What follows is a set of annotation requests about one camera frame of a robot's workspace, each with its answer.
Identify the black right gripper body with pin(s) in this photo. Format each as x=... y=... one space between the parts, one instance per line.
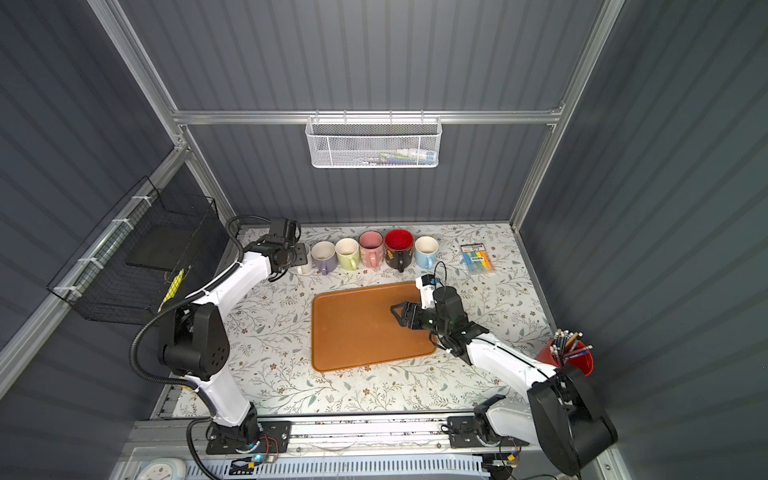
x=430 y=321

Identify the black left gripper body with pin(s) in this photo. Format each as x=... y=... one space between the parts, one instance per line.
x=296 y=254

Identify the purple mug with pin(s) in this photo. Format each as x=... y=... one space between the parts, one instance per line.
x=324 y=257

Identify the light green mug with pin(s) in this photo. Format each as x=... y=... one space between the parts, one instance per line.
x=348 y=254

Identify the light blue mug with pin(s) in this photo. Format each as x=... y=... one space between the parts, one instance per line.
x=426 y=252

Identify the black mug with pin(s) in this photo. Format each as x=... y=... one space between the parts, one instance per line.
x=399 y=246

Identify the pink mug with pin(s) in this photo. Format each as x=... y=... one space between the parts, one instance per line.
x=372 y=249

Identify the white mug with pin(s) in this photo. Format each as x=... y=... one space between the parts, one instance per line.
x=303 y=267

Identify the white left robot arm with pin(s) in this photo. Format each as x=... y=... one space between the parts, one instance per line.
x=196 y=347

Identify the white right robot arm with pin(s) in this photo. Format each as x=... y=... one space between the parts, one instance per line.
x=562 y=416

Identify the orange wooden tray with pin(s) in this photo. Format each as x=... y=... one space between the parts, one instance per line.
x=355 y=327

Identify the highlighter marker pack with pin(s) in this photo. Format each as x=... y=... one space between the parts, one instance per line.
x=476 y=258

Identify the yellow marker in basket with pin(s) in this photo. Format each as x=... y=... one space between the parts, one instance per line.
x=173 y=289

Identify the red pencil cup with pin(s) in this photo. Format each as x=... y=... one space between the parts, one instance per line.
x=581 y=358

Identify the markers in white basket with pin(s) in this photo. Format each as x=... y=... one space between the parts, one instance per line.
x=401 y=157

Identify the white clock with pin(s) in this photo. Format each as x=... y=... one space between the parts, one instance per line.
x=163 y=469

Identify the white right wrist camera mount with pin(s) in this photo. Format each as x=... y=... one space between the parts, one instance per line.
x=426 y=286

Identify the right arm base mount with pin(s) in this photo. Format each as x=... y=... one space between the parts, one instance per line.
x=466 y=431

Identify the white wire wall basket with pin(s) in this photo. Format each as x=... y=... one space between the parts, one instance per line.
x=337 y=143

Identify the black wire wall basket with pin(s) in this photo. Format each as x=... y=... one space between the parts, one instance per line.
x=124 y=275

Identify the white ventilated cable duct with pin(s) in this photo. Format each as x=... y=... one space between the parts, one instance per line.
x=359 y=467

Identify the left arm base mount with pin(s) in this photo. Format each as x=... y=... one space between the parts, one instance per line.
x=270 y=437

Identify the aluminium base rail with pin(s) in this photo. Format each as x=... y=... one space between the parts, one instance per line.
x=317 y=435

